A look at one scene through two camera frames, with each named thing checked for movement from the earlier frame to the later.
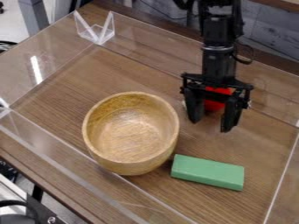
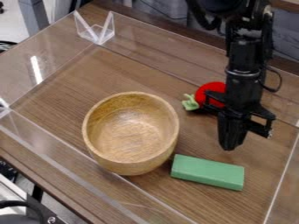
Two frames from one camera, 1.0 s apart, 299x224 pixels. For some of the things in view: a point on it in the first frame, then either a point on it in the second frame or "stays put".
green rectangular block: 210,171 stays put
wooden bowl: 130,130 stays put
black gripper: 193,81 -> 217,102
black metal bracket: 39,211 stays put
